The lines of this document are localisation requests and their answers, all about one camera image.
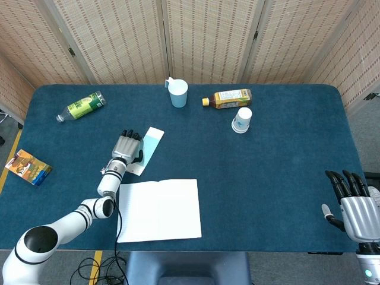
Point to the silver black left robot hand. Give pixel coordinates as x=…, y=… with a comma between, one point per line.
x=126, y=147

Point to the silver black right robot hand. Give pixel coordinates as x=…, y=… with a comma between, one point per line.
x=360, y=213

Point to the light blue tasselled bookmark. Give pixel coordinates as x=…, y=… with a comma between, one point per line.
x=151, y=142

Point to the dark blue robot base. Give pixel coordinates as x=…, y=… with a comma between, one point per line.
x=187, y=267

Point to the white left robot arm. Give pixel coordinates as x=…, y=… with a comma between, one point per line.
x=110, y=181

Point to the open white lined notebook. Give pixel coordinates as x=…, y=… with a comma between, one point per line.
x=160, y=210

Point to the clear green-label plastic bottle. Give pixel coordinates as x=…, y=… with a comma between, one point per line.
x=80, y=107

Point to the teal blue table cloth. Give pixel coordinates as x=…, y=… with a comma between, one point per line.
x=267, y=178

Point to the colourful orange snack box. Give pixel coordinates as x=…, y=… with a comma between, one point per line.
x=28, y=167

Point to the woven bamboo folding screen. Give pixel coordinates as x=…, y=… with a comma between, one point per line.
x=118, y=38

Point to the yellow-cap tea bottle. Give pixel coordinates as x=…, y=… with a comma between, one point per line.
x=231, y=99

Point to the white blue-flower paper cup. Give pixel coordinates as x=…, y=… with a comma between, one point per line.
x=241, y=120

